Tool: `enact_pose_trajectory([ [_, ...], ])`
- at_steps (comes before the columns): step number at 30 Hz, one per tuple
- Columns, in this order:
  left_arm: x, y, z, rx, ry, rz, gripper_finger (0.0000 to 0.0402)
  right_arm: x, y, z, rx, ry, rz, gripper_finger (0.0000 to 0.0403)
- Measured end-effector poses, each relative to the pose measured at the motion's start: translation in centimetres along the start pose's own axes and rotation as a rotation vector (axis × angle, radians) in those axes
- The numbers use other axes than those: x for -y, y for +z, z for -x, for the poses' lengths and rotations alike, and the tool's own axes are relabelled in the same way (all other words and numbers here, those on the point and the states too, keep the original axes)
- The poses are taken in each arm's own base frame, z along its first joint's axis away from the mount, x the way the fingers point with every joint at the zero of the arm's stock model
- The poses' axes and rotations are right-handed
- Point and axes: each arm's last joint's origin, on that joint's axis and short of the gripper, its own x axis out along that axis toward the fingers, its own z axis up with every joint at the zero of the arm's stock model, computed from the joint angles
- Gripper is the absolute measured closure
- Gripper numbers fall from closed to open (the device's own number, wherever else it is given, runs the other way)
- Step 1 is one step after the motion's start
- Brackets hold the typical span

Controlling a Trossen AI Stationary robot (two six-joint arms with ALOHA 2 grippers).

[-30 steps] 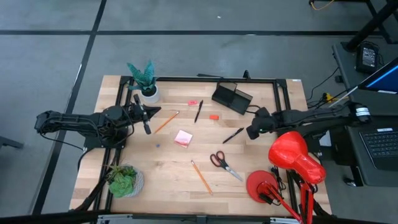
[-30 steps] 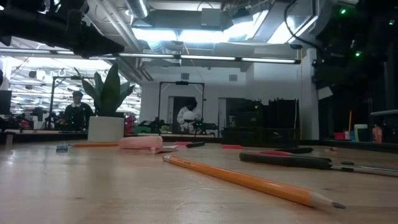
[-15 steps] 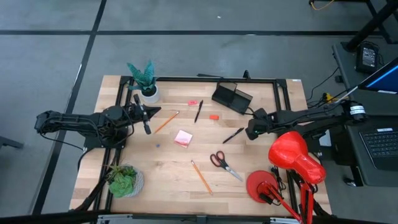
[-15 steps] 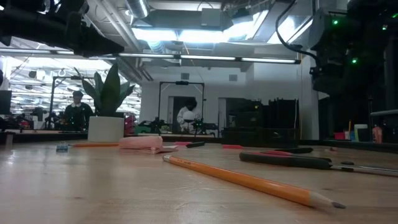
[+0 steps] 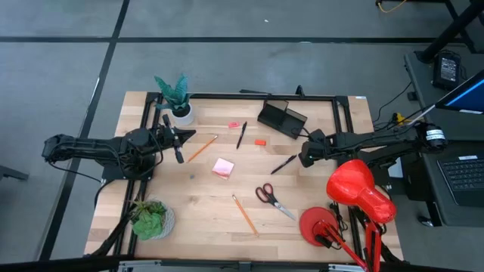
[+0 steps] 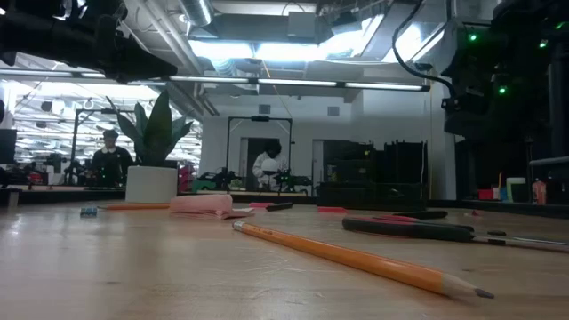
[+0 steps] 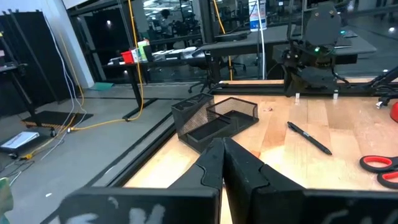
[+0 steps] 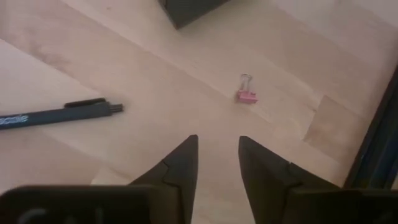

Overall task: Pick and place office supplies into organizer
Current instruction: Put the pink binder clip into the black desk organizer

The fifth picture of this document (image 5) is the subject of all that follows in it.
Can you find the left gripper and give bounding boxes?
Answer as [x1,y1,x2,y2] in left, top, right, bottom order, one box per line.
[158,114,197,165]

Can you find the orange pencil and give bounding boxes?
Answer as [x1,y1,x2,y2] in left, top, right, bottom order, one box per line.
[231,194,260,238]
[186,134,219,164]

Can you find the black pen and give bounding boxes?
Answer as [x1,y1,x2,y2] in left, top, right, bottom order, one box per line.
[236,121,248,150]
[270,154,298,175]

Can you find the red and black scissors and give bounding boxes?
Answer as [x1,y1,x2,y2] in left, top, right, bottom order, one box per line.
[255,183,297,221]

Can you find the black mesh desk organizer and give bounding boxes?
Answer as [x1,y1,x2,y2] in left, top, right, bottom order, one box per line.
[256,99,309,140]

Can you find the snake plant in white pot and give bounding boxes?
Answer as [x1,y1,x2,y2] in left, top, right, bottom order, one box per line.
[154,73,196,127]

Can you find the pink sticky note pad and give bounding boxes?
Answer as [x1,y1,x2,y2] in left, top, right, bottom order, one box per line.
[211,157,235,181]

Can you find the red desk lamp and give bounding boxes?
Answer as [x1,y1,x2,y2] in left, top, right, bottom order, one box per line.
[298,159,398,272]

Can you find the succulent in patterned pot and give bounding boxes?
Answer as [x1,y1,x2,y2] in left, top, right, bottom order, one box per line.
[129,198,176,242]

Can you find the dark grey side desk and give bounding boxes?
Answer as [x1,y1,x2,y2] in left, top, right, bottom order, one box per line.
[403,48,484,227]

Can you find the black laptop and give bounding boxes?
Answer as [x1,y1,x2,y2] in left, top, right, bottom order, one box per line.
[436,153,484,208]

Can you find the black power adapter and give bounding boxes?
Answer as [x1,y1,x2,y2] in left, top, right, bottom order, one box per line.
[432,50,463,91]

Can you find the computer monitor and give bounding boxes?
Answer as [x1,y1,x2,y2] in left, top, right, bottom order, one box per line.
[434,70,484,115]

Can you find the grey floor stand foot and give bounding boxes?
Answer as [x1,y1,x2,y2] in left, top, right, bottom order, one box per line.
[0,164,29,181]

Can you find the black crossbar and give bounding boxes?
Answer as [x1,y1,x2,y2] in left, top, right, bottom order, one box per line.
[0,255,484,272]

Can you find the black background desk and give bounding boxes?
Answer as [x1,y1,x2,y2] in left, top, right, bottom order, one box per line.
[415,0,484,64]

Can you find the black lamp cable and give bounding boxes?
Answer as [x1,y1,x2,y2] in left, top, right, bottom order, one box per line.
[329,202,348,232]

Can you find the black aluminium table frame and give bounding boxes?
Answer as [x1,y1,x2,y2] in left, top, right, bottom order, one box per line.
[90,91,404,265]

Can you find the yellow cable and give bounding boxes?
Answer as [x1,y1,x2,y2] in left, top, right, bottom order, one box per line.
[375,0,408,14]

